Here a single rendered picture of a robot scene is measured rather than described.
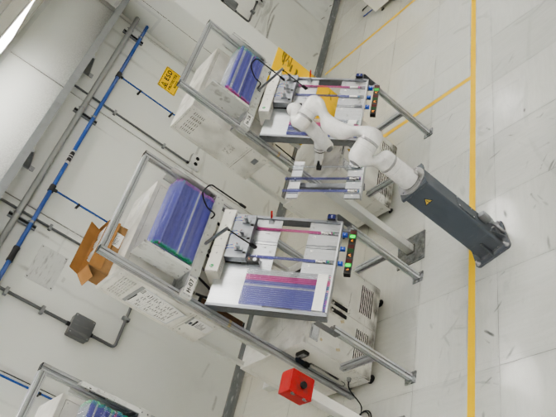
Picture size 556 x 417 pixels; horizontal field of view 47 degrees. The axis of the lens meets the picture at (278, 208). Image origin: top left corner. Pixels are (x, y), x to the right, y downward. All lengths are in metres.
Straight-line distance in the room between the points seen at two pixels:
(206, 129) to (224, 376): 2.07
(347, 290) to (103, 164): 2.49
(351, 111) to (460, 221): 1.37
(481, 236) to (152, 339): 2.68
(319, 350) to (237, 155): 1.68
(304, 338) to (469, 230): 1.16
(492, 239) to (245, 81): 2.09
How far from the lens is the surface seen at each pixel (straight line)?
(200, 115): 4.69
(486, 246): 4.02
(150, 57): 6.68
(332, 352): 4.02
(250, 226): 4.01
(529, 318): 3.66
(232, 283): 3.84
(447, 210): 3.80
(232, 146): 4.81
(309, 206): 5.11
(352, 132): 3.57
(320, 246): 3.92
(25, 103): 5.70
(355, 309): 4.28
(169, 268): 3.76
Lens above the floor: 2.56
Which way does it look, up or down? 22 degrees down
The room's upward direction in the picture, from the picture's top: 55 degrees counter-clockwise
